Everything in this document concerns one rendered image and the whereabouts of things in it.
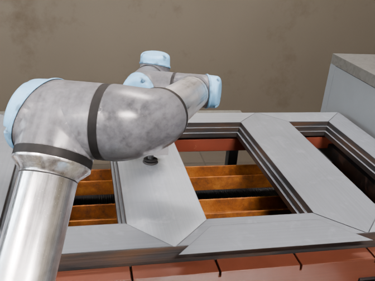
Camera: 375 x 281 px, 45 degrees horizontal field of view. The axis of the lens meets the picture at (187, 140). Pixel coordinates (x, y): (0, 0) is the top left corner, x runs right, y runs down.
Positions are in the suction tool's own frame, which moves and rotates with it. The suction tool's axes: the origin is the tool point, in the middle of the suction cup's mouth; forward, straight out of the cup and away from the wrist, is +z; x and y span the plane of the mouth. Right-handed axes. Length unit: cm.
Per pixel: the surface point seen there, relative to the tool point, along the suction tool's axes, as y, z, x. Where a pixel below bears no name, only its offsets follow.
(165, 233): 1.7, -0.9, 32.7
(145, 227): 5.5, -0.9, 29.8
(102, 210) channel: 12.8, 14.9, -1.7
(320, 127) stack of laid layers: -66, 1, -26
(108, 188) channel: 10.3, 15.6, -15.2
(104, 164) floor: 2, 85, -164
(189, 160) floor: -56, 85, -165
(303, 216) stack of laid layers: -31.9, -0.9, 29.9
